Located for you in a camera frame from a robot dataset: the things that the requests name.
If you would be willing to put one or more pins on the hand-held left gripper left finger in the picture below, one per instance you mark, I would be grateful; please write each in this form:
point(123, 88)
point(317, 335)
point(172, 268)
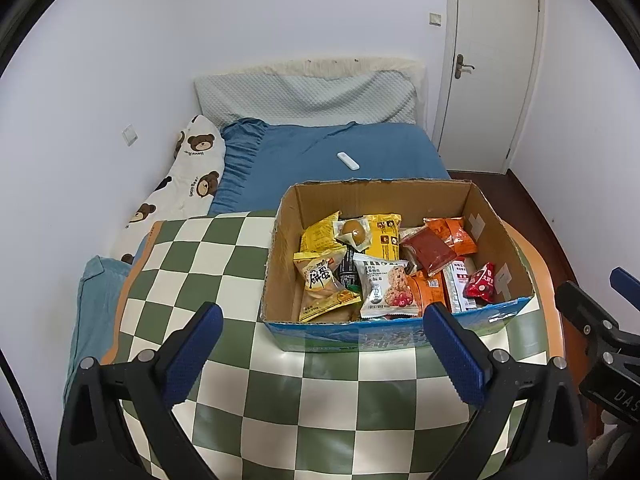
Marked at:
point(192, 355)

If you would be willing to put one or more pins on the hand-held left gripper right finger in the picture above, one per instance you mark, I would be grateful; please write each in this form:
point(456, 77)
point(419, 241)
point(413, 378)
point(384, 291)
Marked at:
point(457, 355)

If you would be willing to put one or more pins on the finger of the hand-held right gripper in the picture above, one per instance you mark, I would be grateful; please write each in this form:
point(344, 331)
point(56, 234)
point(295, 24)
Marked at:
point(585, 317)
point(627, 282)

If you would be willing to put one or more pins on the orange round-label snack packet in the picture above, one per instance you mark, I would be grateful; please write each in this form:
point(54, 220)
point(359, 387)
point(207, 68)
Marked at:
point(429, 292)

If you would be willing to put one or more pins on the white snack packet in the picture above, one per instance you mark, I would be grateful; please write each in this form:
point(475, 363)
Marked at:
point(461, 285)

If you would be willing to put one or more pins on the small bright red packet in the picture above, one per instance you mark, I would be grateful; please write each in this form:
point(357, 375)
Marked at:
point(480, 284)

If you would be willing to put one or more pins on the white oat cookie packet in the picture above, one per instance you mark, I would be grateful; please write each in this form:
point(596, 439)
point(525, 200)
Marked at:
point(387, 287)

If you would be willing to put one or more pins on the dark red snack packet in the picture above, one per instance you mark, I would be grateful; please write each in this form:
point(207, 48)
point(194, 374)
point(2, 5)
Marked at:
point(427, 251)

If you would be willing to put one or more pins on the black snack packet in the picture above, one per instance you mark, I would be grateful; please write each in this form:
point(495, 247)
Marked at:
point(346, 272)

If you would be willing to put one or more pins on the yellow picture-print snack packet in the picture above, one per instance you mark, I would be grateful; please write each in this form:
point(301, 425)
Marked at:
point(384, 234)

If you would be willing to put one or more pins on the cardboard box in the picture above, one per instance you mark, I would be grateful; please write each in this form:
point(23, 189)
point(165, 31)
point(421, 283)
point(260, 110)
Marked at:
point(285, 240)

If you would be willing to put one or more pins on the clear yellow pastry packet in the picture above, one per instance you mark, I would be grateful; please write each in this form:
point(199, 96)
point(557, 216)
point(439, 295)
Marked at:
point(322, 285)

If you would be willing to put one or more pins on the clear packet with brown egg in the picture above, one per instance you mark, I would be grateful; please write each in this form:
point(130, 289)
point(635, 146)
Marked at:
point(352, 232)

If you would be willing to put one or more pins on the yellow crinkled snack packet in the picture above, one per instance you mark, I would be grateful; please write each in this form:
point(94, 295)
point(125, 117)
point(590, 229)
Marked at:
point(320, 234)

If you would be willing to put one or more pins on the green checkered table cover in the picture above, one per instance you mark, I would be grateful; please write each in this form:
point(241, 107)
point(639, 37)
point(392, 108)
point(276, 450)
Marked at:
point(280, 400)

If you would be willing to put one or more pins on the light blue blanket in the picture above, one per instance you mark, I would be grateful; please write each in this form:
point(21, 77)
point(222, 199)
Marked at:
point(95, 290)

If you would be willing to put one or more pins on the bear-print white pillow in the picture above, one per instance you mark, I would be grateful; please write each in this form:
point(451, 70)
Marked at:
point(192, 170)

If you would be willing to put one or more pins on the white remote control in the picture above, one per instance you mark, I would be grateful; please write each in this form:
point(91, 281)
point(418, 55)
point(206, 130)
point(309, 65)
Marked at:
point(347, 161)

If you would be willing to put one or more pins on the blue bedsheet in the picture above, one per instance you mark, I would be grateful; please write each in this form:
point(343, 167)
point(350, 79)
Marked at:
point(310, 155)

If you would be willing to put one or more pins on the white door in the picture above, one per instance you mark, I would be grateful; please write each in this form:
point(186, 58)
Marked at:
point(495, 60)

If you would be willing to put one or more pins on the pale quilted pillow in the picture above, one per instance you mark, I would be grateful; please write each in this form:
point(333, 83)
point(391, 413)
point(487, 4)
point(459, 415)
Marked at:
point(300, 97)

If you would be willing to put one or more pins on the cream fluffy blanket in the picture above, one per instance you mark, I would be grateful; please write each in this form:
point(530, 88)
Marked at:
point(350, 66)

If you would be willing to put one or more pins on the white wall socket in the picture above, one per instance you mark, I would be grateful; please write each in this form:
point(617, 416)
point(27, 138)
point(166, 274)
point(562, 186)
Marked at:
point(130, 135)

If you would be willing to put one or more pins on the white wall switch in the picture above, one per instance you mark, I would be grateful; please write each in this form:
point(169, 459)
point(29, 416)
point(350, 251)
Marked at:
point(434, 18)

